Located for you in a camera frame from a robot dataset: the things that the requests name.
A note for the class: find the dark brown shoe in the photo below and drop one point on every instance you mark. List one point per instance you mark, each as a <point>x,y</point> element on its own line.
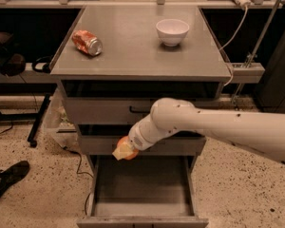
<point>12,175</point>

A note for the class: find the orange fruit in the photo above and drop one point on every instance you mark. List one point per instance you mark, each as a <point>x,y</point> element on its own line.
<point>127,151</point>

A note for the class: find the dark bag on shelf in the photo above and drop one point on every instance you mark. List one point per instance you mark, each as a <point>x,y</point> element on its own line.
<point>14,66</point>

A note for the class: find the grey top drawer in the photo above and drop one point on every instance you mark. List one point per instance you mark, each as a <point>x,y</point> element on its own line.
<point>125,102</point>

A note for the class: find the dark cabinet on wheels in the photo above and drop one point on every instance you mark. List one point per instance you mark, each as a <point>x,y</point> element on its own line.
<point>270,91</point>

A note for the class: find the black stand leg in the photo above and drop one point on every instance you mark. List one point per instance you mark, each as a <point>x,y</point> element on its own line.
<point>35,117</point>

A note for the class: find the grey drawer cabinet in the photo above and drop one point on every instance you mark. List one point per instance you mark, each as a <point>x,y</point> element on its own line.
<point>132,50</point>

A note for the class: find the black headphones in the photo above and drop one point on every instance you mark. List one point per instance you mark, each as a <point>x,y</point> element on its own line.
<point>42,65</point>

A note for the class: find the crushed orange soda can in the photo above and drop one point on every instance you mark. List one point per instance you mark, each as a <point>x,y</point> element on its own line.
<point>87,42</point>

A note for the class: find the grey open bottom drawer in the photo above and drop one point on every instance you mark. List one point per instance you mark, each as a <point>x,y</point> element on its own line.
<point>147,192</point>

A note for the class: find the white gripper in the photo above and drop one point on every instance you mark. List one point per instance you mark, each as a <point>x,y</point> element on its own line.
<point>137,140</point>

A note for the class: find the white bowl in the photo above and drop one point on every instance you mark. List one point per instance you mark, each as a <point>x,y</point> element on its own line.
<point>172,31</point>

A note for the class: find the grey middle drawer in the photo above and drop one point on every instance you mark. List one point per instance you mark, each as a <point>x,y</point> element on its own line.
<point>101,139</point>

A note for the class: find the metal diagonal pole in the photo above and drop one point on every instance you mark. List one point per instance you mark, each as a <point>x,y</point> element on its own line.
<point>251,57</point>

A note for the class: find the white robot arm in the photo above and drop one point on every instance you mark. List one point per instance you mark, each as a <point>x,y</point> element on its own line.
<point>257,132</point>

